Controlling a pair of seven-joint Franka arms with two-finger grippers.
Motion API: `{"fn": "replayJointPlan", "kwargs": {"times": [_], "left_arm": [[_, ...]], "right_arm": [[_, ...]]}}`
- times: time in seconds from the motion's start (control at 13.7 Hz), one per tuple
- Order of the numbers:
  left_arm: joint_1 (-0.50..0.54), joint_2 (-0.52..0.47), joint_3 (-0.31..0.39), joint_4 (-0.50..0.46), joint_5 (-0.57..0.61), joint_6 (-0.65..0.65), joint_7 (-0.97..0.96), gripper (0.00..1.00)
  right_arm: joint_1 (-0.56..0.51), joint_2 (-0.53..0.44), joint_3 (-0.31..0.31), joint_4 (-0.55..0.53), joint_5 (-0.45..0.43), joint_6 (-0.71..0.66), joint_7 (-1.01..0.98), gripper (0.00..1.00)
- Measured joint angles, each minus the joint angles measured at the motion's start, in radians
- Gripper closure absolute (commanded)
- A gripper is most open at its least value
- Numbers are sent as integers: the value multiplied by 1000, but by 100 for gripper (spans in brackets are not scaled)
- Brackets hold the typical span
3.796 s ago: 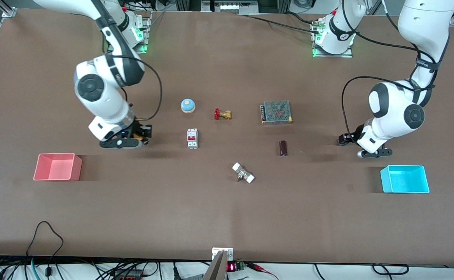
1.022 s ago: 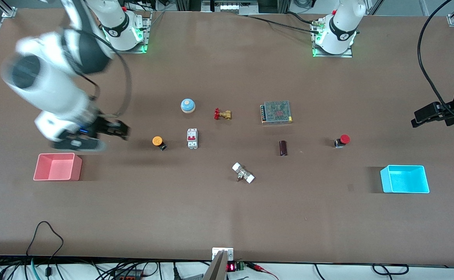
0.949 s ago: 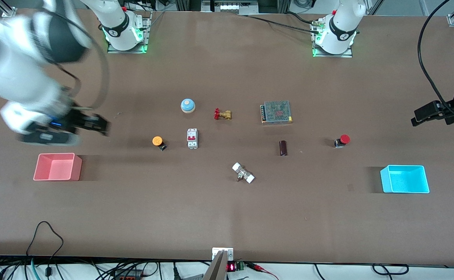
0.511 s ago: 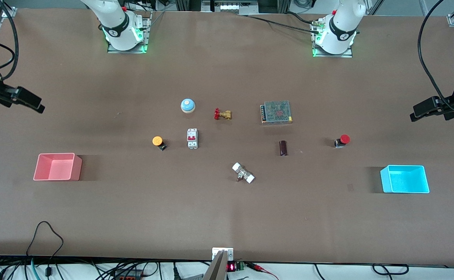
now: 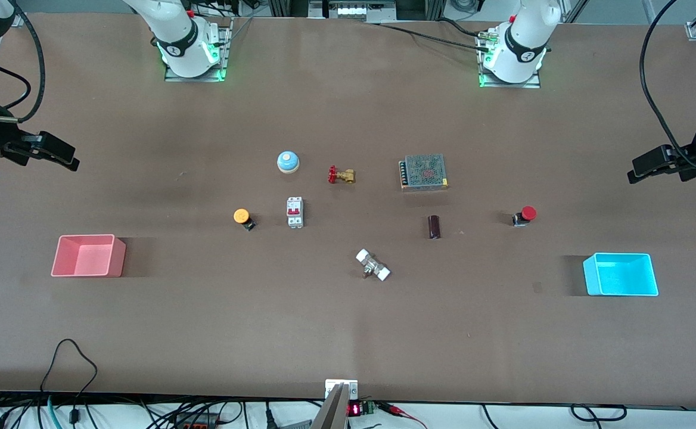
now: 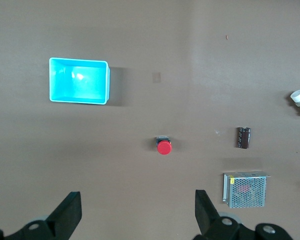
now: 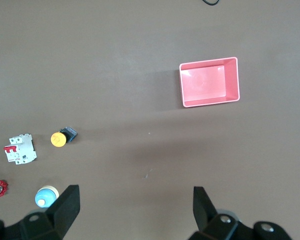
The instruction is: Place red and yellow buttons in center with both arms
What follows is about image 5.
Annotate white mounting bracket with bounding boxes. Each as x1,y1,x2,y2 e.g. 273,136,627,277
325,379,359,400

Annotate pink plastic bin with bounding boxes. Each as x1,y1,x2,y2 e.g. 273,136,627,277
51,234,127,278

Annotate long black table cable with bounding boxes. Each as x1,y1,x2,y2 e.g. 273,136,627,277
377,23,492,53

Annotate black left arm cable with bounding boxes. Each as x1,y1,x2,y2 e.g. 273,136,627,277
639,0,696,175

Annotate grey metal bar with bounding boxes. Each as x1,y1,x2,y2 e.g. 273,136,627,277
310,383,350,429

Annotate aluminium frame device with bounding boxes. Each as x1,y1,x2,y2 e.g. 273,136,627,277
309,0,397,24

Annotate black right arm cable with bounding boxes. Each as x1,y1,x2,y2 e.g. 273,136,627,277
0,0,47,124

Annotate metal fitting white ends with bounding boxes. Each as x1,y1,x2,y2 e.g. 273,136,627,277
356,248,392,282

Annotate short black table cable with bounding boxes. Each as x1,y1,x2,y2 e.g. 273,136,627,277
436,17,487,38

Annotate blue plastic bin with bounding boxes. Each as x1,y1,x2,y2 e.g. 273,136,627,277
583,253,660,297

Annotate red clip lead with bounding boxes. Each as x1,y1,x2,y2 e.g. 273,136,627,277
377,402,427,429

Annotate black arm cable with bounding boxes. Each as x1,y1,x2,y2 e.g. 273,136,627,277
0,0,47,124
639,0,696,175

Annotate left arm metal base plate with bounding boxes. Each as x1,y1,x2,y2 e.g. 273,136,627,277
477,30,542,90

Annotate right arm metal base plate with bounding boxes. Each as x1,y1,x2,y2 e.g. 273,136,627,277
164,17,232,83

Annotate black looped cable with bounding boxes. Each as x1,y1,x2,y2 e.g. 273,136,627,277
40,338,99,395

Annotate metal mesh power supply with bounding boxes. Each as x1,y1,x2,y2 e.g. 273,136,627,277
399,154,449,191

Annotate black coiled cable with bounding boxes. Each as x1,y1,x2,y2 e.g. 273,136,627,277
570,403,628,423

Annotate blue dome bell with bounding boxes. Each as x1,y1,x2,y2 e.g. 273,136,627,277
276,150,300,175

